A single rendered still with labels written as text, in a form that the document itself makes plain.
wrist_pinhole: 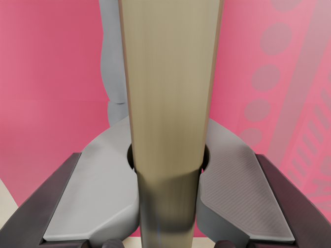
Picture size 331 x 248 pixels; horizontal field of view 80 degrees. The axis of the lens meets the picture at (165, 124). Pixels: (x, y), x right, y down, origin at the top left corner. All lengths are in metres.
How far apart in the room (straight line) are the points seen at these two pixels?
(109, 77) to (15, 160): 0.14
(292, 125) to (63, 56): 0.21
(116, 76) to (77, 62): 0.03
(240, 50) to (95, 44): 0.11
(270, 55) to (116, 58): 0.12
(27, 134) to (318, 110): 0.27
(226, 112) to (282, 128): 0.06
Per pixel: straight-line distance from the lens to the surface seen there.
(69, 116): 0.20
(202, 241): 0.33
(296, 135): 0.23
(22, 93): 0.21
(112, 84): 0.17
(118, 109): 0.18
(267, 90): 0.19
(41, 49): 0.19
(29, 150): 0.25
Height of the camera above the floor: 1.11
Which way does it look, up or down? 60 degrees down
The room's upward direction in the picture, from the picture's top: 178 degrees counter-clockwise
